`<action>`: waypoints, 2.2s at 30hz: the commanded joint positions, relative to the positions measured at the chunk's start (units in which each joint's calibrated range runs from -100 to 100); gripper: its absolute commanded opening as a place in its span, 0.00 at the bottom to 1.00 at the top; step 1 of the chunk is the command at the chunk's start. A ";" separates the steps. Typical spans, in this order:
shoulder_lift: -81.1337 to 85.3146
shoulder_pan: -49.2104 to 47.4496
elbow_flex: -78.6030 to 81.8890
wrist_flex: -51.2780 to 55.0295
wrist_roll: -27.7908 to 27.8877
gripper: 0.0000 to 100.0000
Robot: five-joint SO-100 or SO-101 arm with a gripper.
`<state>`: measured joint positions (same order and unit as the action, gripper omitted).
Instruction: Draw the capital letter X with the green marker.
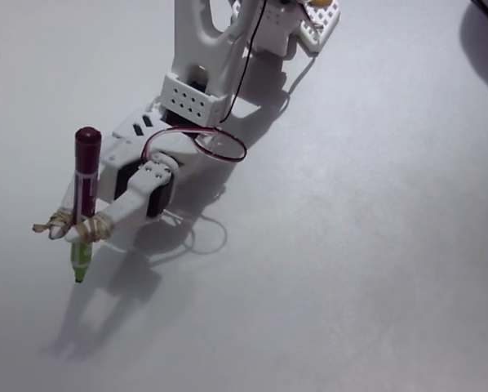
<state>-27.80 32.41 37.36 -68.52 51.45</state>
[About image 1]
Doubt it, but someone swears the thin black cable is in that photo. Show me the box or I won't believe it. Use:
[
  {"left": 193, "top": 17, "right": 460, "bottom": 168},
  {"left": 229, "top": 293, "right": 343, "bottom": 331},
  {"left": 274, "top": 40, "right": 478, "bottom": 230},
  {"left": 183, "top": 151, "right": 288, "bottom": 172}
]
[{"left": 219, "top": 0, "right": 268, "bottom": 123}]

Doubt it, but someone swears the white gripper, black motor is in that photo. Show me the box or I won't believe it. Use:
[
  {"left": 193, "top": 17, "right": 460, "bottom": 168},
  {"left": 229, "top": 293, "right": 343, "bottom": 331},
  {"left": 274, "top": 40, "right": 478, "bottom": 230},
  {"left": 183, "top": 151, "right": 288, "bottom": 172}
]
[{"left": 49, "top": 136, "right": 184, "bottom": 243}]

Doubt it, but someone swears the thin white string loop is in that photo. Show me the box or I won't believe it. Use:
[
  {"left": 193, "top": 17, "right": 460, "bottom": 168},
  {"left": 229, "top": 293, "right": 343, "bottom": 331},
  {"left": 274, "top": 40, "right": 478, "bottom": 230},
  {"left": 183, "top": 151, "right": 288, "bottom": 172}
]
[{"left": 162, "top": 210, "right": 228, "bottom": 255}]

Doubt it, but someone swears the green marker with purple cap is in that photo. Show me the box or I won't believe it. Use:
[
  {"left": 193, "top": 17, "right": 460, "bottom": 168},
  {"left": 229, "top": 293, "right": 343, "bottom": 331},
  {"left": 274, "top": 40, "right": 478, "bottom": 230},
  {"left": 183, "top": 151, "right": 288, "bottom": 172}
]
[{"left": 69, "top": 127, "right": 103, "bottom": 285}]

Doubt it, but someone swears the red and black servo wire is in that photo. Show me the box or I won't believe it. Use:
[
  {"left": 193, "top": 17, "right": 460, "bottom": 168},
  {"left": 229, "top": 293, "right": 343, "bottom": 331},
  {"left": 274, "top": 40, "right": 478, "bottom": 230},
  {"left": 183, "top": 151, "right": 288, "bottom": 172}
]
[{"left": 144, "top": 125, "right": 248, "bottom": 164}]

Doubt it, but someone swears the tan rubber band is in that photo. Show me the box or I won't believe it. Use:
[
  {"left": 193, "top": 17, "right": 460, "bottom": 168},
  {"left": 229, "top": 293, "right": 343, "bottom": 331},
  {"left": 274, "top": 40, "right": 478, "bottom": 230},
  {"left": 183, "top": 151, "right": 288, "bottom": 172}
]
[
  {"left": 32, "top": 207, "right": 74, "bottom": 236},
  {"left": 74, "top": 215, "right": 113, "bottom": 243}
]

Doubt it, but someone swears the white perforated base plate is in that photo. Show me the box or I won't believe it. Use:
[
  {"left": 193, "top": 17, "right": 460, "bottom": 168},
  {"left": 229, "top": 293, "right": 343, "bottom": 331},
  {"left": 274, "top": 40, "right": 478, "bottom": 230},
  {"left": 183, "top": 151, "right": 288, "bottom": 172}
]
[{"left": 296, "top": 0, "right": 342, "bottom": 56}]

